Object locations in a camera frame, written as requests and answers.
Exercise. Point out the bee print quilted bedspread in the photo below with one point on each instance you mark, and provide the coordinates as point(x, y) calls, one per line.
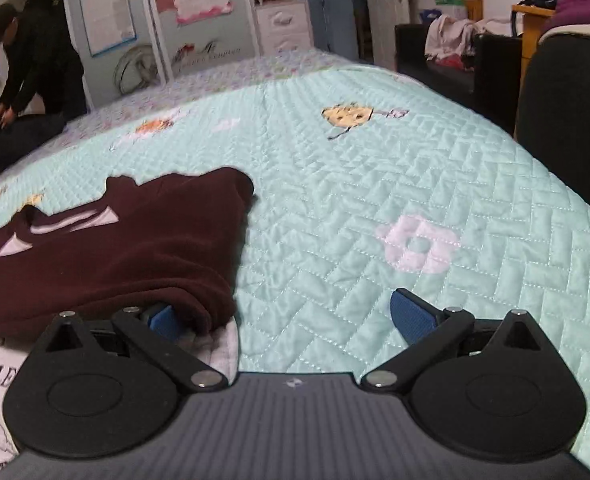
point(375, 170)

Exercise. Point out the yellow wooden desk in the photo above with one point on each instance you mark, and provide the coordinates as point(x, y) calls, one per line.
point(532, 35)

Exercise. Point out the white drawer cabinet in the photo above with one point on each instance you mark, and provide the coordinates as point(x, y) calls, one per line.
point(282, 25)

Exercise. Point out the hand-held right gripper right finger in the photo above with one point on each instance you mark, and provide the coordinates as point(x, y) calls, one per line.
point(415, 320)

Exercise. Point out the grey and maroon sweatshirt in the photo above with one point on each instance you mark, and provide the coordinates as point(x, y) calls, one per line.
point(125, 240)

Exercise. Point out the white door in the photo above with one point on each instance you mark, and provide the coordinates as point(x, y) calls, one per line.
point(385, 20)

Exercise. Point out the blue framed poster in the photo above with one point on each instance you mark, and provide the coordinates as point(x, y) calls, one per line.
point(107, 15)

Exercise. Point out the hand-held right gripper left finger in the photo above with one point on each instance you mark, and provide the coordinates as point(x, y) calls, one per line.
point(165, 321)

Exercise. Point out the pale blue wardrobe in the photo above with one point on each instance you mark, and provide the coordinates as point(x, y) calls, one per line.
point(205, 40)

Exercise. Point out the pile of clothes on furniture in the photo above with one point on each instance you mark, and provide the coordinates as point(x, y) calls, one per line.
point(445, 85)

